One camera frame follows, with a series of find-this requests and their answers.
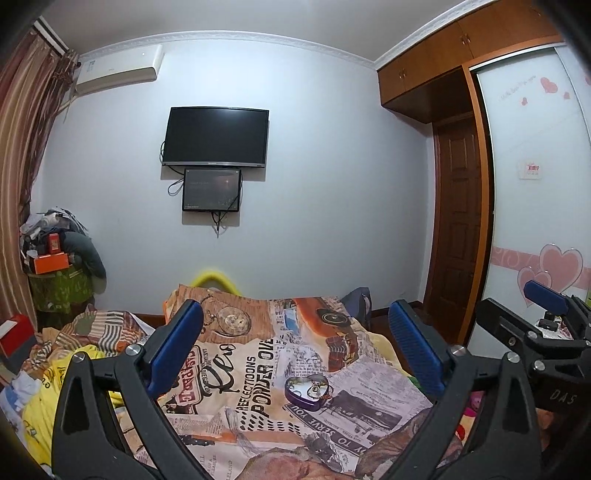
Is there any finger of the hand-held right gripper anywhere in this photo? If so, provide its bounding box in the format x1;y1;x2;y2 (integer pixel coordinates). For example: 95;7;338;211
475;298;591;416
523;280;591;333

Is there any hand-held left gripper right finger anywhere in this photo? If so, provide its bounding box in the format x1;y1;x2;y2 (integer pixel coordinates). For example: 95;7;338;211
383;300;544;480

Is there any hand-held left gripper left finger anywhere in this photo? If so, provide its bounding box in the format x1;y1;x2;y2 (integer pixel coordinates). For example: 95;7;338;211
51;299;206;480

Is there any purple heart-shaped tin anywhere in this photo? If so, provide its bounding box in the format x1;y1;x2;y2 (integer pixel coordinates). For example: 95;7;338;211
284;375;334;411

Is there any yellow plastic object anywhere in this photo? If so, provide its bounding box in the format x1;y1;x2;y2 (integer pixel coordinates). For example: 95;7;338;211
193;270;241;292

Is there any blue bag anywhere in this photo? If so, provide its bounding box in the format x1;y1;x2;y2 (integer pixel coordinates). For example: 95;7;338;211
342;287;372;330

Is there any striped cloth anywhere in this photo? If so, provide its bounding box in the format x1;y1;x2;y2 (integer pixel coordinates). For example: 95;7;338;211
30;307;158;365

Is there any printed blanket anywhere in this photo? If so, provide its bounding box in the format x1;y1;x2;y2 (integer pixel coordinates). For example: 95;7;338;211
106;284;467;480

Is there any white wardrobe sliding door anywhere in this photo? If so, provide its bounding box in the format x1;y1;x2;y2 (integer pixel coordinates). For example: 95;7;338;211
471;41;591;352

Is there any brown wooden door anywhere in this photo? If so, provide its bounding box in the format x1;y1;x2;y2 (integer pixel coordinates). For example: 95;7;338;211
427;117;483;344

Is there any small red-white sticker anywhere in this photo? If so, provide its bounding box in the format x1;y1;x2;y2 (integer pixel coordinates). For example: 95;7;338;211
517;159;543;181

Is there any green patterned bag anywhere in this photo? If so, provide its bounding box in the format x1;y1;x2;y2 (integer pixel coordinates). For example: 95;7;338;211
28;268;95;315

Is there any orange box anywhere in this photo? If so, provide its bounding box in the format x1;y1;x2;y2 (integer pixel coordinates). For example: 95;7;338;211
34;253;70;274

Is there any yellow cloth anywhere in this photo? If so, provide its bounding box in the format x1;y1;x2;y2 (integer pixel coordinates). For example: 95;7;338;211
18;348;125;467

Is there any red box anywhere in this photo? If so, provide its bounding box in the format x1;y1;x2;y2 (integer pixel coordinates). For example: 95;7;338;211
0;315;35;357

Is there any pile of clutter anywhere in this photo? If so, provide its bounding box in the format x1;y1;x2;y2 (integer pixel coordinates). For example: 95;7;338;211
21;208;93;259

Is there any wooden overhead cabinet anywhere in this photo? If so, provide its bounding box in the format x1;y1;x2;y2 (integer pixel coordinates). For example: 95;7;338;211
376;0;561;123

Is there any striped brown curtain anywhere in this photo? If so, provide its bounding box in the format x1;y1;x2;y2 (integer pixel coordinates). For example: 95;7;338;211
0;23;79;333

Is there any white air conditioner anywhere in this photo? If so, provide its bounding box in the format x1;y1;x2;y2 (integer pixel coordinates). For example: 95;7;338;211
74;44;165;95

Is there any small dark wall screen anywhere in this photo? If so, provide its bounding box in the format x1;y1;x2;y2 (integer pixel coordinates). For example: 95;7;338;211
182;168;242;212

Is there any black wall television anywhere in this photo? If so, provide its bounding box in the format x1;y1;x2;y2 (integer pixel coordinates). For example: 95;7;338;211
163;107;270;168

